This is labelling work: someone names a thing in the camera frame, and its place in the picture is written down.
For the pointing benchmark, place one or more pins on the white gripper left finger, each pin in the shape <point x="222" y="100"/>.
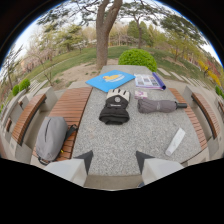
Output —
<point x="68" y="170"/>

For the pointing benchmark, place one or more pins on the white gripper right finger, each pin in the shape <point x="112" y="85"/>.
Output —
<point x="159" y="169"/>

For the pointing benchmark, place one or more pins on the white toothpaste tube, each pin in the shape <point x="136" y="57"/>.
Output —
<point x="175" y="141"/>

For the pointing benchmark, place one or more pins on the grey backpack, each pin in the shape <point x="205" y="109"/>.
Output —
<point x="52" y="138"/>

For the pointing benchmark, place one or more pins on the wooden slat bench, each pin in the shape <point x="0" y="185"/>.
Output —
<point x="206" y="114"/>
<point x="70" y="116"/>
<point x="27" y="118"/>
<point x="194" y="120"/>

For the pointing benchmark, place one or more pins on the grey folded umbrella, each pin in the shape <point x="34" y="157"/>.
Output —
<point x="160" y="105"/>

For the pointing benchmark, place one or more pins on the black and white glove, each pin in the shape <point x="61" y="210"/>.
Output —
<point x="115" y="106"/>

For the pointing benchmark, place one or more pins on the small pink packet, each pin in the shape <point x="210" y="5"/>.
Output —
<point x="140" y="94"/>

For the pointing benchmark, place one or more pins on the open magazine with purple edge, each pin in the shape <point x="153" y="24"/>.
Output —
<point x="149" y="81"/>

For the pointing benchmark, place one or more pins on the small green shrub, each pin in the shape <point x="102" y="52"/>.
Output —
<point x="21" y="86"/>

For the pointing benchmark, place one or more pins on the blue book with duck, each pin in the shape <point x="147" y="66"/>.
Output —
<point x="110" y="80"/>

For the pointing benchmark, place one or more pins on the round green bush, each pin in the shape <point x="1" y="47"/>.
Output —
<point x="137" y="59"/>

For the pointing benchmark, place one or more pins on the large tree trunk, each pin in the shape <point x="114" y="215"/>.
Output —
<point x="105" y="32"/>

